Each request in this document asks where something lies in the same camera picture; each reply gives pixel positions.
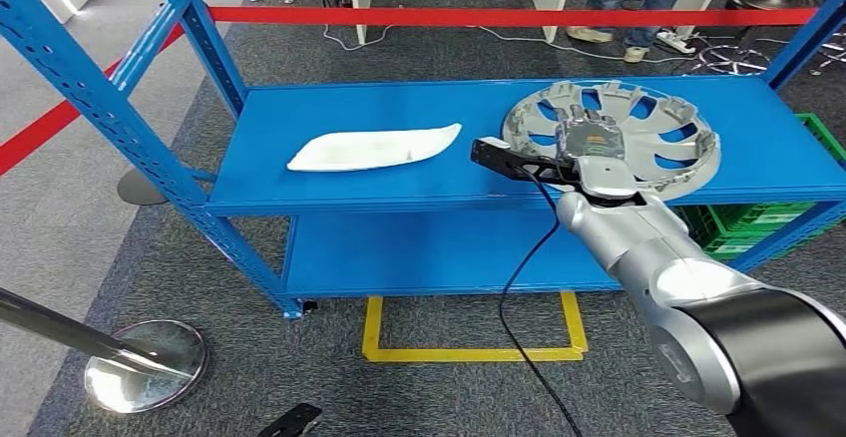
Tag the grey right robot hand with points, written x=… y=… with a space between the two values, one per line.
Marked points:
x=591 y=136

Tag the silver wheel hubcap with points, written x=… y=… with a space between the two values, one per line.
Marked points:
x=641 y=133

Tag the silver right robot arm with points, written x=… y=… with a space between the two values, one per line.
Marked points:
x=634 y=236

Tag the white plastic car part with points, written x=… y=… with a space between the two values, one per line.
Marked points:
x=370 y=150

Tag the blue metal shelf rack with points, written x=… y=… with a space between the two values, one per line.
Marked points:
x=370 y=107

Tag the green plastic crate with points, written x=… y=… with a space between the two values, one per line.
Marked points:
x=733 y=249
x=714 y=219

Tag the red barrier belt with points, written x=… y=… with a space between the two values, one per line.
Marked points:
x=463 y=16
x=40 y=133

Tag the yellow floor tape square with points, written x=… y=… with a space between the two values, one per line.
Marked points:
x=463 y=354

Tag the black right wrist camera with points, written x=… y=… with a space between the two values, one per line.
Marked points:
x=492 y=156

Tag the black stanchion post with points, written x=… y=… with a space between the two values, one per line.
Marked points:
x=139 y=189

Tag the chrome stanchion post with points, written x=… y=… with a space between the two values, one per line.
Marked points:
x=145 y=374

